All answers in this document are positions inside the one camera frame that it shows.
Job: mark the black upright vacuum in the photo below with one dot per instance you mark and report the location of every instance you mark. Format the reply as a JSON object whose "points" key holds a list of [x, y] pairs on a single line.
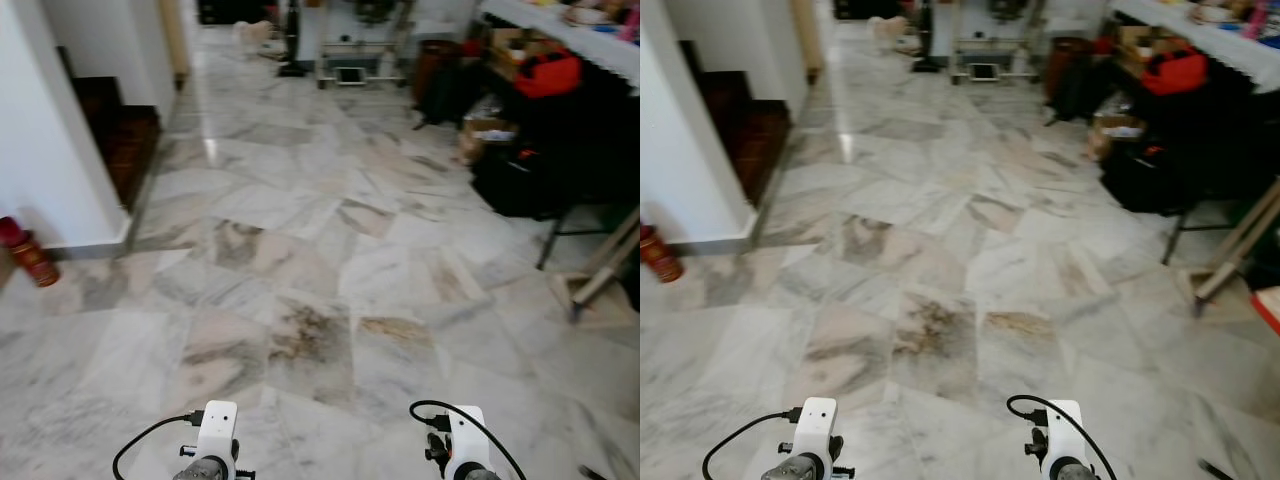
{"points": [[925, 40], [292, 40]]}

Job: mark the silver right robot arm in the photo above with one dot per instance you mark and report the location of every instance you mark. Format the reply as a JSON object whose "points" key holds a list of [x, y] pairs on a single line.
{"points": [[1075, 473], [478, 474]]}

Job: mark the dark wooden staircase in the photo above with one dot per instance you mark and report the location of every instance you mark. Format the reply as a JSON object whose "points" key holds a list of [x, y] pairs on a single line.
{"points": [[755, 135], [125, 140]]}

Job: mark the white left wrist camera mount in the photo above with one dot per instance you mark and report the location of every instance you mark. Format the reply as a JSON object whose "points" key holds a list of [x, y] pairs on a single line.
{"points": [[815, 420], [217, 425]]}

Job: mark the small cardboard box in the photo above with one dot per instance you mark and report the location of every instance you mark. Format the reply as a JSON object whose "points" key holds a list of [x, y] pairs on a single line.
{"points": [[487, 130], [1115, 125]]}

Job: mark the table with white cloth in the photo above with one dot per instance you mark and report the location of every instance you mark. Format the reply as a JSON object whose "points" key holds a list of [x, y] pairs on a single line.
{"points": [[1200, 30], [570, 35]]}

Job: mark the black metal stand legs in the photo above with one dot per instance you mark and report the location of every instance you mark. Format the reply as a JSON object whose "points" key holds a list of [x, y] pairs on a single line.
{"points": [[1195, 225], [565, 235]]}

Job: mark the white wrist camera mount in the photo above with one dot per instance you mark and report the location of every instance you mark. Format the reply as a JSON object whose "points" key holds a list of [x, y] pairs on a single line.
{"points": [[815, 420], [217, 425], [1063, 432], [467, 435]]}

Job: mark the metal trolley rack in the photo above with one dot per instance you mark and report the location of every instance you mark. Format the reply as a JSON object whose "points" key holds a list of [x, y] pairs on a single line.
{"points": [[355, 45], [985, 45]]}

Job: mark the red fire extinguisher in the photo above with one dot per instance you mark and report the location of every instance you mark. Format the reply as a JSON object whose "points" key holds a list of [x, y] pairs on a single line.
{"points": [[28, 255], [660, 255]]}

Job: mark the large black bag pile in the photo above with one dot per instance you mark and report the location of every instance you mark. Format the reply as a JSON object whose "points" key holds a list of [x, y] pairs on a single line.
{"points": [[1190, 150], [560, 150]]}

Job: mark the light wooden stand leg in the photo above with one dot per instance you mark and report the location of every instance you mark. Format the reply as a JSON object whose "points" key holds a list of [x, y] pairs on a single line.
{"points": [[600, 270], [1240, 240]]}

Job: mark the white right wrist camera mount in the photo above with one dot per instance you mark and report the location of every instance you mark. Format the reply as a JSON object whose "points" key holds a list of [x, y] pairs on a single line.
{"points": [[467, 435], [1063, 432]]}

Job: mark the black backpack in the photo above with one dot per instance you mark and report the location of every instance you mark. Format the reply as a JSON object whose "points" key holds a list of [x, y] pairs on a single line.
{"points": [[1075, 85], [445, 90]]}

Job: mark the open cardboard box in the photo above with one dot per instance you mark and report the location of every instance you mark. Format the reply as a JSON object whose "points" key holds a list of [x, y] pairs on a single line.
{"points": [[515, 45], [1140, 40]]}

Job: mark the red bag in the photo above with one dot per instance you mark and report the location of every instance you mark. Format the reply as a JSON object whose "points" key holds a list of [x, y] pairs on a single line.
{"points": [[548, 75], [1175, 72]]}

